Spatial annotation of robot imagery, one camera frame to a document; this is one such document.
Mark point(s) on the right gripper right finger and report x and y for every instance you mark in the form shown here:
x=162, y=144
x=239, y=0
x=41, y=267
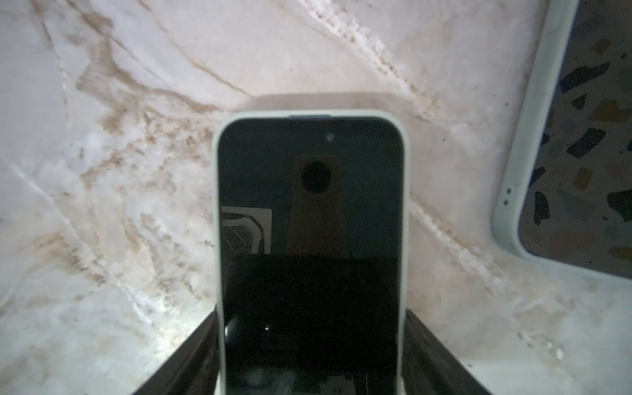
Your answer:
x=429, y=367

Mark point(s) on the black phone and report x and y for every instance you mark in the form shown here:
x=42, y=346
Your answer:
x=565, y=196
x=311, y=211

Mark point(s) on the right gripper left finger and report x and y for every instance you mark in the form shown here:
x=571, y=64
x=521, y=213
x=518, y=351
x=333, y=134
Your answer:
x=194, y=367

